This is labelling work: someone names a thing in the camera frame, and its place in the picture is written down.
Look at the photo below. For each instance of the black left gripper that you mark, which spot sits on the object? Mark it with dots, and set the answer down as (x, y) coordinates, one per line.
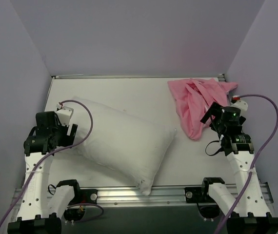
(69, 134)

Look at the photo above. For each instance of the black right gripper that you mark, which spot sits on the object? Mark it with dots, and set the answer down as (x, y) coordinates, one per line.
(212, 115)

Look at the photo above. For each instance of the pink rose-print pillowcase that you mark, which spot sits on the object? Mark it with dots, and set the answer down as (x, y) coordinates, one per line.
(193, 97)

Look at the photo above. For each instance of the white pillow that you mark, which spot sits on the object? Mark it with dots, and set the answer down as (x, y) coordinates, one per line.
(129, 145)

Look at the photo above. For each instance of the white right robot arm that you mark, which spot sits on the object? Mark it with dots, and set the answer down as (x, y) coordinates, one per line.
(248, 213)

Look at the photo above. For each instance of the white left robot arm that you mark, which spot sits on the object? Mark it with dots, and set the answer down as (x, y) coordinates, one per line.
(37, 215)

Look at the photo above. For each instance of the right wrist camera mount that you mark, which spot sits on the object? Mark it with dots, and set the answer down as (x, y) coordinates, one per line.
(233, 113)

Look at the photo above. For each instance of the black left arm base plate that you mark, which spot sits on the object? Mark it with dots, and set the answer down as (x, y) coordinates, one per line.
(88, 196)

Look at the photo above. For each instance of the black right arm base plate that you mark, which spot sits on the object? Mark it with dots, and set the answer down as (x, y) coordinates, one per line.
(197, 195)

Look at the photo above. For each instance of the front aluminium rail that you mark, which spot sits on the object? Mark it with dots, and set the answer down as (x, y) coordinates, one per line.
(160, 196)

